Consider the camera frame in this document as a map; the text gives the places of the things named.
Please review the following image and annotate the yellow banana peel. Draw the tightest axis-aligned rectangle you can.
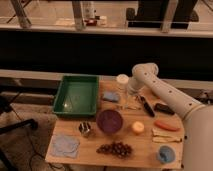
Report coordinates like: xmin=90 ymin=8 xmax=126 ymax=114
xmin=152 ymin=129 xmax=182 ymax=143

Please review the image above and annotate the black chair base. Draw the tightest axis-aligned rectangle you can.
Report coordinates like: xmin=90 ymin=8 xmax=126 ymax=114
xmin=0 ymin=94 xmax=39 ymax=171

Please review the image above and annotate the purple bowl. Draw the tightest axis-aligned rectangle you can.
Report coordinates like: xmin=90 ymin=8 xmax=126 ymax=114
xmin=96 ymin=109 xmax=123 ymax=134

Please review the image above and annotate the bunch of dark grapes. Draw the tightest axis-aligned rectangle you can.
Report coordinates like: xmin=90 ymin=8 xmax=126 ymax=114
xmin=96 ymin=142 xmax=133 ymax=158

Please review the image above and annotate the black handled knife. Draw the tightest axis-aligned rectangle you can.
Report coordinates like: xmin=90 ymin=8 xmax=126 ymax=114
xmin=138 ymin=96 xmax=155 ymax=117

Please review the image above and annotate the small metal cup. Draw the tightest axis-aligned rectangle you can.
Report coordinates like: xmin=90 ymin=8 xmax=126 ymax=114
xmin=79 ymin=122 xmax=91 ymax=137

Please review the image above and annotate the black oblong object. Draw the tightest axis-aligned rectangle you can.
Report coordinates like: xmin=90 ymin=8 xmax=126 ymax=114
xmin=154 ymin=103 xmax=175 ymax=115

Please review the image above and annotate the blue sponge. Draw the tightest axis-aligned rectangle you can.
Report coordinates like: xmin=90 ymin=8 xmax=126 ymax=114
xmin=103 ymin=92 xmax=119 ymax=102

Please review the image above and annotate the white lidded jar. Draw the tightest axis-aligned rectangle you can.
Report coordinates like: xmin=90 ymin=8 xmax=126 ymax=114
xmin=116 ymin=74 xmax=129 ymax=90

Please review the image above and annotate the metal fork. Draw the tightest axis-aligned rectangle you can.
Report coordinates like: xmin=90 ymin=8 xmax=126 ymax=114
xmin=116 ymin=104 xmax=141 ymax=110

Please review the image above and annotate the orange carrot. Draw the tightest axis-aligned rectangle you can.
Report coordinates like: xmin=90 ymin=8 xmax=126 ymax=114
xmin=154 ymin=120 xmax=180 ymax=132

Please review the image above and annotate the green plastic tray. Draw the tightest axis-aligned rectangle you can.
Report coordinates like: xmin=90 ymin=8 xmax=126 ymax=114
xmin=53 ymin=76 xmax=99 ymax=118

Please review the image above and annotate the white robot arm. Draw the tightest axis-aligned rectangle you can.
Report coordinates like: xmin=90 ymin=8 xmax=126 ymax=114
xmin=127 ymin=63 xmax=213 ymax=171

